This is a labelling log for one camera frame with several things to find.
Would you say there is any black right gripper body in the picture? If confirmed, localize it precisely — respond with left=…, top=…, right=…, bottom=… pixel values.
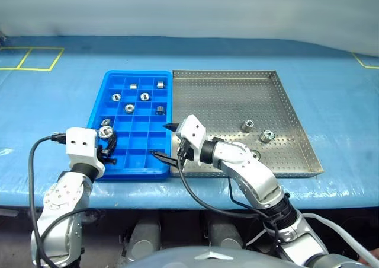
left=176, top=138, right=196, bottom=164

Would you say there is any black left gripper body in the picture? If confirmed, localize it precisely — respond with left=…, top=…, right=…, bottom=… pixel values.
left=96, top=149, right=118, bottom=165

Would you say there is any blue compartment tray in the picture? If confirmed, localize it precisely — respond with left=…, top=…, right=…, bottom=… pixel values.
left=88, top=69, right=173, bottom=182

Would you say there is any perforated steel tray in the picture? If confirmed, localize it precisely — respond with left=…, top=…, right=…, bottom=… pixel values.
left=169, top=69, right=324, bottom=178

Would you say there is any blue plastic table cover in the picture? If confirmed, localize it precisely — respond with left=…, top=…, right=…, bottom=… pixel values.
left=0, top=35, right=379, bottom=211

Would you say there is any grey rounded shape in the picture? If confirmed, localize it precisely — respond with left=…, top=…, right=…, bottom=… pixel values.
left=130, top=217, right=162, bottom=253
left=207, top=217, right=244, bottom=251

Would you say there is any silver robot torso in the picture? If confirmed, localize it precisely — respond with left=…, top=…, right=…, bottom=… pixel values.
left=127, top=245, right=367, bottom=268

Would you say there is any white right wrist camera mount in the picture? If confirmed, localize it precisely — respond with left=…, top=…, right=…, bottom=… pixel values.
left=175, top=114, right=207, bottom=162

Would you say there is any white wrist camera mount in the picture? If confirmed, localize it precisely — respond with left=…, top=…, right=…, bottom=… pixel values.
left=65, top=126, right=106, bottom=177
left=175, top=114, right=207, bottom=162

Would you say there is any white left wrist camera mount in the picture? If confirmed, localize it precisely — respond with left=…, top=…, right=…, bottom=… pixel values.
left=65, top=126, right=106, bottom=177

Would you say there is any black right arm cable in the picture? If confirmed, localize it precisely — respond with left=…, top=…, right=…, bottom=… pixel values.
left=176, top=149, right=285, bottom=260

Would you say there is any white cable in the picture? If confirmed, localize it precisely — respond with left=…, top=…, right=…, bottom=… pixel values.
left=244, top=212, right=372, bottom=266

